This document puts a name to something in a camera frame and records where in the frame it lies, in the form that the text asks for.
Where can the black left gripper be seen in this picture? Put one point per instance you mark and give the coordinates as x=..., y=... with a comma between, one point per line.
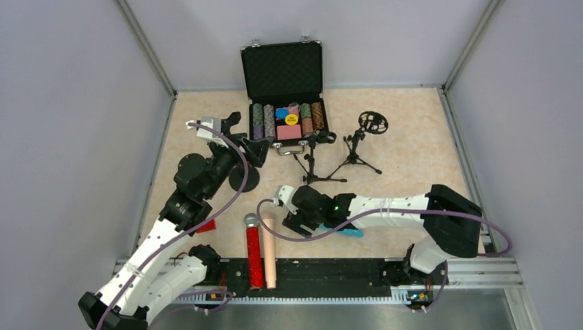
x=241, y=139

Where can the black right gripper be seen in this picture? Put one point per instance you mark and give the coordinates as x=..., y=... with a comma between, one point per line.
x=297, y=213

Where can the blue toy microphone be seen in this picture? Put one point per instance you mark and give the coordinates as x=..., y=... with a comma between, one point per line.
x=350, y=232

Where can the black tripod clip mic stand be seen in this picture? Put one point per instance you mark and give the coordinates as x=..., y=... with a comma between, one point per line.
x=321, y=137

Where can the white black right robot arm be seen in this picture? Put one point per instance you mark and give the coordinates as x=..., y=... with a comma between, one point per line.
x=450, y=221

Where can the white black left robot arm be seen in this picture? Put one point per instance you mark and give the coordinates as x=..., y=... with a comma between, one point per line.
x=138, y=293

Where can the black round-base mic stand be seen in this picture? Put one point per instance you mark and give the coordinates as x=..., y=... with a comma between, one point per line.
x=243, y=174

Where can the pink card deck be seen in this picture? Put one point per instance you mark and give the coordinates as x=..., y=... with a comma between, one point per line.
x=289, y=132

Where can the green poker chip stack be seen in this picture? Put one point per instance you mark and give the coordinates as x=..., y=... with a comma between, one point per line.
x=258, y=121

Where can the blue dealer button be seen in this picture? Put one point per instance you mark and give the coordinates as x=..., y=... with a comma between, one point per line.
x=281, y=113

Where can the yellow big blind button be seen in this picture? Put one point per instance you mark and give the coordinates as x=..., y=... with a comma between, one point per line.
x=291, y=119

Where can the peach pink microphone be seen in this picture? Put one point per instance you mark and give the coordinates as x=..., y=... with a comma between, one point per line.
x=269, y=251

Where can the green red chip stack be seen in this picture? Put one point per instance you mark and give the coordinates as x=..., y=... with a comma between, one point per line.
x=307, y=122

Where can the orange brown chip stack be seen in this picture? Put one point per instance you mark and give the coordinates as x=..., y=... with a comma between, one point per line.
x=317, y=116

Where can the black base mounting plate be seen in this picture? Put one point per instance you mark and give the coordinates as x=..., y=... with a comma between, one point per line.
x=310, y=278

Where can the black poker chip case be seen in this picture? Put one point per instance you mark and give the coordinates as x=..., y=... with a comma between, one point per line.
x=278, y=74

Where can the small red block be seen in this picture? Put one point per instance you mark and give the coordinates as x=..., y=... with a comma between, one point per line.
x=209, y=226

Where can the red glitter microphone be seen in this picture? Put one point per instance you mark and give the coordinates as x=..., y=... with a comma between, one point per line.
x=254, y=261

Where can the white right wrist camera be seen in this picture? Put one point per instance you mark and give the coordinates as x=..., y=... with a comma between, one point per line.
x=284, y=194

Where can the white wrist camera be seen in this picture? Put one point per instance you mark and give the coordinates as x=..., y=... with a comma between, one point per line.
x=284, y=194
x=208, y=129

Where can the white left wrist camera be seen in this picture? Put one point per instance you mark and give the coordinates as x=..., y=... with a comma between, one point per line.
x=208, y=129

